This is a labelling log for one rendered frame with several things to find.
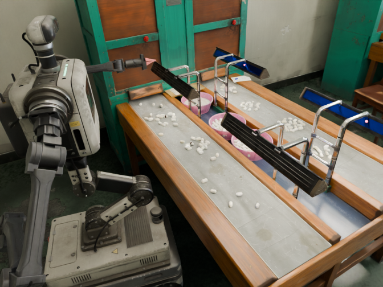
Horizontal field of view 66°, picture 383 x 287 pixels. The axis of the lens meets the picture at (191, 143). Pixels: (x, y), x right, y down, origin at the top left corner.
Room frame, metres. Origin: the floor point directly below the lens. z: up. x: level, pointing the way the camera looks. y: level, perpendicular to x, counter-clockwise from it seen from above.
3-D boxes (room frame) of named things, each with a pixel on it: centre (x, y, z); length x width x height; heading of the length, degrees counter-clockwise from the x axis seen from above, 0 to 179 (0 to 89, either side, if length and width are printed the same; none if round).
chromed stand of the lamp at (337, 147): (1.27, -0.76, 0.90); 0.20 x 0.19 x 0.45; 27
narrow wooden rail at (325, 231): (1.59, -0.19, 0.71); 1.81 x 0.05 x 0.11; 27
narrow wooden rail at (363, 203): (1.73, -0.49, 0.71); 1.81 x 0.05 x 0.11; 27
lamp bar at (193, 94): (1.92, 0.11, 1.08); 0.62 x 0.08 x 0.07; 27
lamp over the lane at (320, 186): (1.05, -0.33, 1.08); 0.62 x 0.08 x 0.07; 27
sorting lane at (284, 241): (1.50, -0.04, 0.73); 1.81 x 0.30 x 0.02; 27
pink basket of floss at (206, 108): (2.20, -0.07, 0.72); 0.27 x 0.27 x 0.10
